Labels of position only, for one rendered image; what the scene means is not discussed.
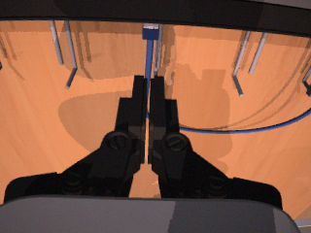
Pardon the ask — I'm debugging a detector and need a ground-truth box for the blue patch cord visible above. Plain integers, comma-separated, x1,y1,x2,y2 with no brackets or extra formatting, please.
145,40,311,134

